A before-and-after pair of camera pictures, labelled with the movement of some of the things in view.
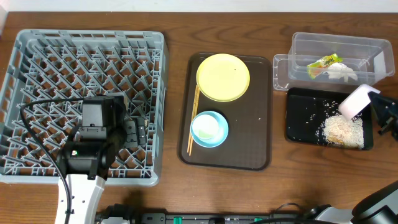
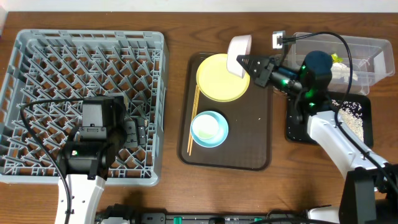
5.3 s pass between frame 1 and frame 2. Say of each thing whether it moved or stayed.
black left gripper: stayed
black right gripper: moved
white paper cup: stayed
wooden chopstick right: stayed
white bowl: moved
